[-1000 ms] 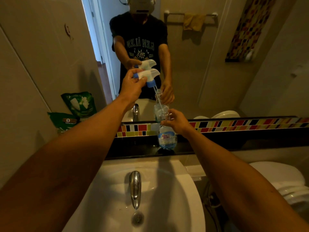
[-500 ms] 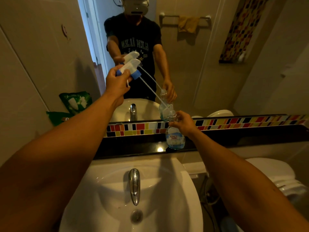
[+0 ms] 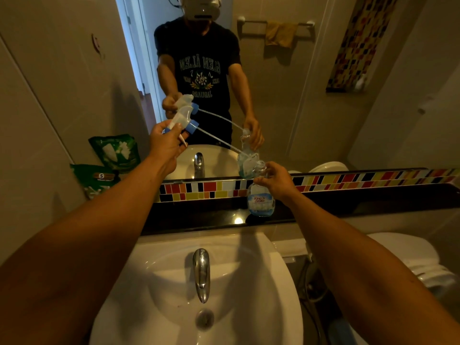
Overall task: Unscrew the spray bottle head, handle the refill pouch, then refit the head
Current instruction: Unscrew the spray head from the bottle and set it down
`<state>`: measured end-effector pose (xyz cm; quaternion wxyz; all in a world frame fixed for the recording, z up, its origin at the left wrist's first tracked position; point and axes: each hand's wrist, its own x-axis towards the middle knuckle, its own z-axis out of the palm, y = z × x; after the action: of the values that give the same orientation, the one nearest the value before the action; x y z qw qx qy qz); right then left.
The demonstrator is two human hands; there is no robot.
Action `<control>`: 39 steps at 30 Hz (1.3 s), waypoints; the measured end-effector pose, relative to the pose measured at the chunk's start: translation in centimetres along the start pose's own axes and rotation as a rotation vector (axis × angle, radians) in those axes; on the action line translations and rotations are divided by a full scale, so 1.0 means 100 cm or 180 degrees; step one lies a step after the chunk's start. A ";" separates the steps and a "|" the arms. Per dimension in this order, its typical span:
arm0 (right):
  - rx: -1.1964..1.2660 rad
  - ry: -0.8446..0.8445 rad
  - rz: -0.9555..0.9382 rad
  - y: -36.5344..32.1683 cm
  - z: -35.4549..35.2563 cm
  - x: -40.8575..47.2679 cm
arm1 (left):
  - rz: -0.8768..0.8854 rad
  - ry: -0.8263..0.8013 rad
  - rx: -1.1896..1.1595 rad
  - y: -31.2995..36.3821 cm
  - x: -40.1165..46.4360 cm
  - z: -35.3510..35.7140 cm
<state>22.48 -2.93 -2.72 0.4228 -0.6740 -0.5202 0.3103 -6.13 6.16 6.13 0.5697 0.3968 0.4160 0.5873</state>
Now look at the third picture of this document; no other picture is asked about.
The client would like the clear plastic spray bottle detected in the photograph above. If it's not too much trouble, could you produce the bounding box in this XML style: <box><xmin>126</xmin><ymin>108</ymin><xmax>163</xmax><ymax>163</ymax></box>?
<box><xmin>246</xmin><ymin>160</ymin><xmax>276</xmax><ymax>217</ymax></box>

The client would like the wall mirror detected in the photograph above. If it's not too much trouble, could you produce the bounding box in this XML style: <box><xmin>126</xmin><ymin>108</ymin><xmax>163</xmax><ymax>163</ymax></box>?
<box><xmin>115</xmin><ymin>0</ymin><xmax>460</xmax><ymax>184</ymax></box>

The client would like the person's right forearm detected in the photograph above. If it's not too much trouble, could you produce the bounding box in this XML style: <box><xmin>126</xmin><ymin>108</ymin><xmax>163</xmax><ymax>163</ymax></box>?
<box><xmin>286</xmin><ymin>190</ymin><xmax>460</xmax><ymax>345</ymax></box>

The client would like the white blue spray trigger head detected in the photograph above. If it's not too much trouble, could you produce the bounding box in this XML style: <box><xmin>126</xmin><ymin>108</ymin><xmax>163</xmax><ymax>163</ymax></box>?
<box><xmin>162</xmin><ymin>105</ymin><xmax>251</xmax><ymax>158</ymax></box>

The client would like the person's right hand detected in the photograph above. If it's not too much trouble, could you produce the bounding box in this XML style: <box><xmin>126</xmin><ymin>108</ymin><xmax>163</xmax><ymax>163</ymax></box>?
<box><xmin>253</xmin><ymin>161</ymin><xmax>299</xmax><ymax>206</ymax></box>

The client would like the person's left forearm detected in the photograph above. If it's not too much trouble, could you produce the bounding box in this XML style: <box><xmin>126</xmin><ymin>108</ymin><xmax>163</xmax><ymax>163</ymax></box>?
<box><xmin>0</xmin><ymin>154</ymin><xmax>170</xmax><ymax>345</ymax></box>

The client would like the colourful mosaic tile strip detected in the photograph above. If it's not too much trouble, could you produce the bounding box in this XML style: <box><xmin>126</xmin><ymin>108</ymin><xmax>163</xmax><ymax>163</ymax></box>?
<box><xmin>155</xmin><ymin>167</ymin><xmax>460</xmax><ymax>203</ymax></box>

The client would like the green refill pouch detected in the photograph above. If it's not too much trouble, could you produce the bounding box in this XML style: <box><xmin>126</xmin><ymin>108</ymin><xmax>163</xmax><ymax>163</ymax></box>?
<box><xmin>70</xmin><ymin>164</ymin><xmax>121</xmax><ymax>200</ymax></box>

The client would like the grey bidet hose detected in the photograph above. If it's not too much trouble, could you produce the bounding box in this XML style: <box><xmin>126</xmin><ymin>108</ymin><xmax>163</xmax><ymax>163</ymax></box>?
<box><xmin>294</xmin><ymin>255</ymin><xmax>329</xmax><ymax>345</ymax></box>

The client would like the white ceramic sink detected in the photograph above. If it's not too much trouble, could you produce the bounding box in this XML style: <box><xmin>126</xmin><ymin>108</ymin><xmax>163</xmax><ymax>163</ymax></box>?
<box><xmin>89</xmin><ymin>231</ymin><xmax>305</xmax><ymax>345</ymax></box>

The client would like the person's left hand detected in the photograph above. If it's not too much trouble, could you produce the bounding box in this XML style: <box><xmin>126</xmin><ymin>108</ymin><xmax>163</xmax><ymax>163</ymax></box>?
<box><xmin>148</xmin><ymin>119</ymin><xmax>190</xmax><ymax>176</ymax></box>

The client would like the white toilet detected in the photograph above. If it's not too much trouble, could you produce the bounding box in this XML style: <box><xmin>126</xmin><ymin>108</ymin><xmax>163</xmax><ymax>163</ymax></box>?
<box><xmin>366</xmin><ymin>231</ymin><xmax>458</xmax><ymax>300</ymax></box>

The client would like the black stone ledge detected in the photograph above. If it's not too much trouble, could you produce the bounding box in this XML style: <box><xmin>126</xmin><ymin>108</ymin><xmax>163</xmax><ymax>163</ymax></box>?
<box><xmin>141</xmin><ymin>183</ymin><xmax>460</xmax><ymax>236</ymax></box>

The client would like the chrome faucet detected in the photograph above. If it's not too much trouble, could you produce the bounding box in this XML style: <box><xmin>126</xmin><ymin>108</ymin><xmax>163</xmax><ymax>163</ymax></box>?
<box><xmin>192</xmin><ymin>248</ymin><xmax>211</xmax><ymax>304</ymax></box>

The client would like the blue plastic item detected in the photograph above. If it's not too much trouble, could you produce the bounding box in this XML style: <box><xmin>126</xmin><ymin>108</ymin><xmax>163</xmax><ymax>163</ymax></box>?
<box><xmin>326</xmin><ymin>317</ymin><xmax>361</xmax><ymax>345</ymax></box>

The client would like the chrome sink drain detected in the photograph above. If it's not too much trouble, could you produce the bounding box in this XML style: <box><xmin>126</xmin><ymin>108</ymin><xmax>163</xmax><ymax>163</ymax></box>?
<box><xmin>195</xmin><ymin>308</ymin><xmax>215</xmax><ymax>332</ymax></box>

